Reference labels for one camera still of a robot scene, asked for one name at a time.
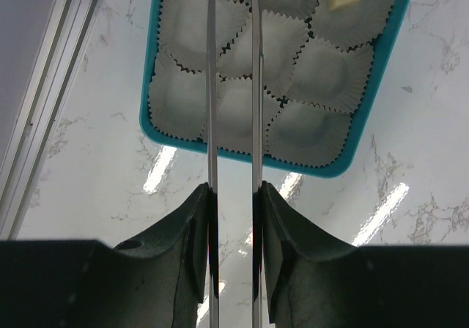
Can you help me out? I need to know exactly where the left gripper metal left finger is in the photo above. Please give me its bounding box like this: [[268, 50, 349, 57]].
[[206, 0, 220, 328]]

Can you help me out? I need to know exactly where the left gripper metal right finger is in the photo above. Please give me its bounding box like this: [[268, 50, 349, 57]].
[[252, 0, 264, 328]]

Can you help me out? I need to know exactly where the teal chocolate box tray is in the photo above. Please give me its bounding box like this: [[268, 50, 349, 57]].
[[139, 0, 410, 178]]

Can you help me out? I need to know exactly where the white paper cup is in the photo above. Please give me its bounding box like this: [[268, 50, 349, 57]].
[[217, 10, 308, 95], [266, 102, 352, 168], [148, 51, 207, 141], [285, 37, 374, 113], [158, 0, 248, 71], [196, 78, 281, 154]]

